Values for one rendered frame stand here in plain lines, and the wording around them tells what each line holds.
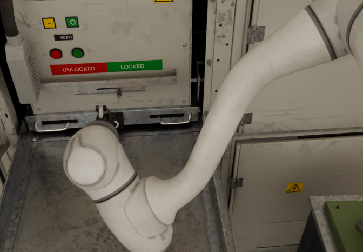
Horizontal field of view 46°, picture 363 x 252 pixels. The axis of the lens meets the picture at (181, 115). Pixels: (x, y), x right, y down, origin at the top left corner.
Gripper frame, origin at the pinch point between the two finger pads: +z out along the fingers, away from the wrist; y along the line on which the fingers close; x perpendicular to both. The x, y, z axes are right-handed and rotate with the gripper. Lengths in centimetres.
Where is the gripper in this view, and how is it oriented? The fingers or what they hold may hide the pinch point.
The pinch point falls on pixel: (107, 120)
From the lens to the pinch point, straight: 116.9
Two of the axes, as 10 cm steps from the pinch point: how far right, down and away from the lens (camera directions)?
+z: -0.8, -1.9, 9.8
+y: 0.5, 9.8, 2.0
